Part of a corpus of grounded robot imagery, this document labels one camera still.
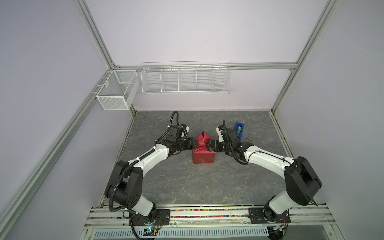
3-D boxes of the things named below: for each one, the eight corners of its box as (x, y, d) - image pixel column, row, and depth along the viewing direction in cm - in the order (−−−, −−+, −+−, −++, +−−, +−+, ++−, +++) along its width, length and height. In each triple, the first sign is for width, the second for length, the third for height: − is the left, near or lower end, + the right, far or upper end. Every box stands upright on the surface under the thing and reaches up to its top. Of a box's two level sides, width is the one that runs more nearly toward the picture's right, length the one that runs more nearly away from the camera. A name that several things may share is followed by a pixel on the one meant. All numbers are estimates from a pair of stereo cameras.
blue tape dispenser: (233, 139, 106) (235, 133, 101) (234, 128, 112) (236, 122, 107) (241, 140, 105) (243, 134, 100) (242, 129, 112) (244, 123, 106)
